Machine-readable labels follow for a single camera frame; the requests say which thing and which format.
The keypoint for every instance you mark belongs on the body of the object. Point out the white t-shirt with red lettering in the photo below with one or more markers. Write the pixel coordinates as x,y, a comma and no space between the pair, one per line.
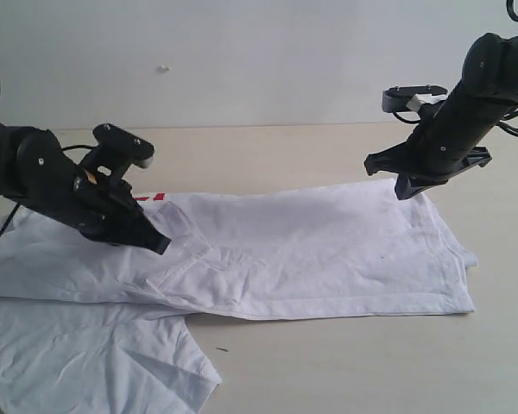
90,328

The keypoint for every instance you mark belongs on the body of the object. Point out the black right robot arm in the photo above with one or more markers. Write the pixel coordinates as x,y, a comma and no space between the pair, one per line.
490,71

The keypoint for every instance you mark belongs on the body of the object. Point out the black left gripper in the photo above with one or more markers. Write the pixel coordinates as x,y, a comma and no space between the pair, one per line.
97,210

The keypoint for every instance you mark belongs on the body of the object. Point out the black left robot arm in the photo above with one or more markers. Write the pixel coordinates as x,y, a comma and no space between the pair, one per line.
30,156

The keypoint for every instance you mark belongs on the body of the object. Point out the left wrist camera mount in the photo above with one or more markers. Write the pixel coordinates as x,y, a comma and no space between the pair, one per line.
117,151

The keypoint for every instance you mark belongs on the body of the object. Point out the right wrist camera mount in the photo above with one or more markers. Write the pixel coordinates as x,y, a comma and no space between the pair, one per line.
410,98

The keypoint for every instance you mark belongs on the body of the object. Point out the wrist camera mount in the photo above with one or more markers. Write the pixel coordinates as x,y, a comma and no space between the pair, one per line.
117,151
410,98

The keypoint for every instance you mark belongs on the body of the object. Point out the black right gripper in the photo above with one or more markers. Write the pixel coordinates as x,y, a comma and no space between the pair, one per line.
438,145

